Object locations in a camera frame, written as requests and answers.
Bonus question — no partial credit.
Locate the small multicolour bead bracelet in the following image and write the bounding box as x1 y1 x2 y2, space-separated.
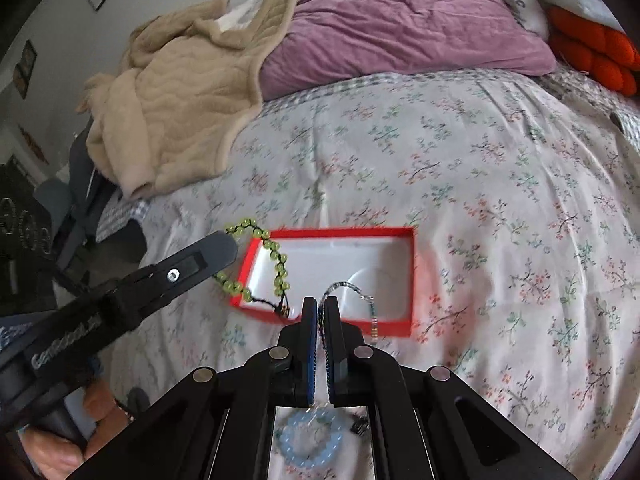
319 279 381 343

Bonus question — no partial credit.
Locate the light blue bead bracelet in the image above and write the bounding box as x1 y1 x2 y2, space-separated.
275 405 346 468

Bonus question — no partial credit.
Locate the green bead bracelet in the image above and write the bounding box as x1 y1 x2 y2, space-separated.
211 216 292 319

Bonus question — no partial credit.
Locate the red jewelry box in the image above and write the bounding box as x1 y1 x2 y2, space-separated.
229 226 418 338

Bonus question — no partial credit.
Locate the person's left hand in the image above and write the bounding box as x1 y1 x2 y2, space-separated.
20 378 129 479

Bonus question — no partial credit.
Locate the black beaded hair clip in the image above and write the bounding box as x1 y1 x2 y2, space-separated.
350 414 370 437

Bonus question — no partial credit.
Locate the dark chair beside bed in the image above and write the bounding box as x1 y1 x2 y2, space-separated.
34 126 146 284

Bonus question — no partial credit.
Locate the beige fleece blanket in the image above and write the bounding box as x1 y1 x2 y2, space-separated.
77 0 297 200

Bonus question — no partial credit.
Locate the floral white bedsheet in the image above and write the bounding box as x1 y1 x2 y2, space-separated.
140 68 639 479

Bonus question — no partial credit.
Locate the purple velvet blanket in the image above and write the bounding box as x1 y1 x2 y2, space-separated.
259 0 556 100

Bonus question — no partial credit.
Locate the orange plush pillow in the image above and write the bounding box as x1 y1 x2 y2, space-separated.
547 6 639 96

